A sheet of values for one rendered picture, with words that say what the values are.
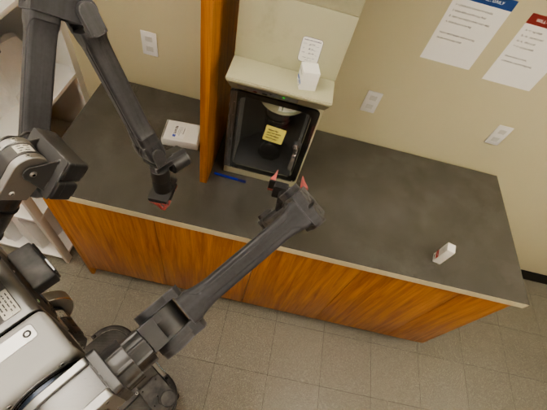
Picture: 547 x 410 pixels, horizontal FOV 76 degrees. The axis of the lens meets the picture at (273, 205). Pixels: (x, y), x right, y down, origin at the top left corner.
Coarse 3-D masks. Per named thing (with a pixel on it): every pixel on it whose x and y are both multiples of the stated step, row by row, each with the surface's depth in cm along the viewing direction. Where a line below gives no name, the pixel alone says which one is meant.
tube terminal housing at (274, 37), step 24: (240, 0) 94; (264, 0) 93; (288, 0) 92; (240, 24) 100; (264, 24) 99; (288, 24) 98; (312, 24) 97; (336, 24) 95; (240, 48) 106; (264, 48) 105; (288, 48) 103; (336, 48) 101; (336, 72) 107
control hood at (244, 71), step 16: (240, 64) 106; (256, 64) 107; (240, 80) 102; (256, 80) 103; (272, 80) 104; (288, 80) 106; (320, 80) 108; (288, 96) 103; (304, 96) 103; (320, 96) 104
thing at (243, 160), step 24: (240, 96) 119; (264, 96) 118; (240, 120) 128; (264, 120) 126; (288, 120) 124; (312, 120) 122; (240, 144) 138; (264, 144) 136; (288, 144) 133; (240, 168) 150; (264, 168) 147
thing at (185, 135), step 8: (168, 120) 160; (168, 128) 157; (176, 128) 158; (184, 128) 159; (192, 128) 160; (168, 136) 155; (176, 136) 155; (184, 136) 156; (192, 136) 157; (168, 144) 156; (176, 144) 156; (184, 144) 155; (192, 144) 155
